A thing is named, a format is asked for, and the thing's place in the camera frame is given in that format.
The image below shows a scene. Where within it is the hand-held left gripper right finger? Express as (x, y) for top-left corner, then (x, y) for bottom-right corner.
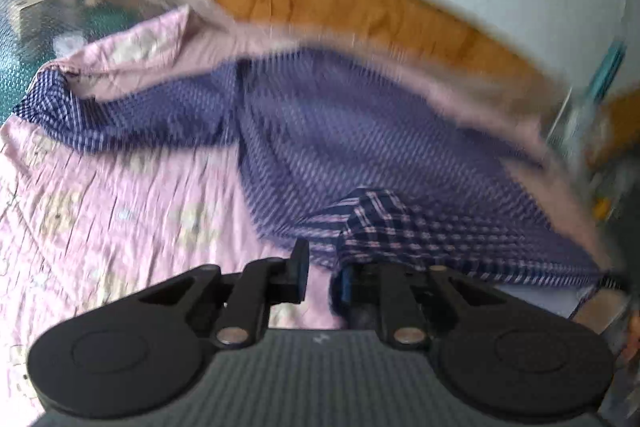
(332, 261), (501, 349)

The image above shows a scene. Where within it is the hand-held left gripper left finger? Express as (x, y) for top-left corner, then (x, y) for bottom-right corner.
(140, 239), (311, 349)

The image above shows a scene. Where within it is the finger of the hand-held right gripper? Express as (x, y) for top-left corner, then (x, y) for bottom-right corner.
(602, 274), (632, 294)

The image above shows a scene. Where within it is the navy checked shirt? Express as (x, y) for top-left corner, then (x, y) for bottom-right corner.
(12, 47), (608, 323)

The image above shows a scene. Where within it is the brown wooden furniture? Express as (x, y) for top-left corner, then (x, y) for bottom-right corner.
(597, 89), (640, 142)

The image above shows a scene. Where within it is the pink bear print quilt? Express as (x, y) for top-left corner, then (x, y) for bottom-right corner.
(0, 4), (616, 408)

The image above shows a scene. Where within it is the green mattress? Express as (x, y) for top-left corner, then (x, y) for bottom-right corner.
(0, 4), (131, 128)

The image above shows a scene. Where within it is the teal metal frame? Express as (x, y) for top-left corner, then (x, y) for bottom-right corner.
(585, 39), (628, 108)

